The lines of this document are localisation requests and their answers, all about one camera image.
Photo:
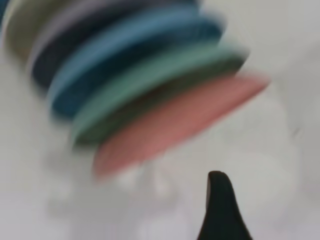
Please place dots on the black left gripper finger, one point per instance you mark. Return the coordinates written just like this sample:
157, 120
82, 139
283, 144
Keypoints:
220, 212

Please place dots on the pink round plate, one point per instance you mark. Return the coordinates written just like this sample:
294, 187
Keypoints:
175, 120

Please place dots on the navy plate with lilac rim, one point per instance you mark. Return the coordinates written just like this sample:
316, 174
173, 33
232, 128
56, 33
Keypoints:
50, 62

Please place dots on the green round plate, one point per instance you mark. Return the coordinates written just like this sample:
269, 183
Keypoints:
140, 85

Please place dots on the teal blue round plate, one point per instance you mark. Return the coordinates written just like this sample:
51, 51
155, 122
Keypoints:
112, 46

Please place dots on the beige round plate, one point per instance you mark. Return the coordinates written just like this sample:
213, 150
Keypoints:
22, 32

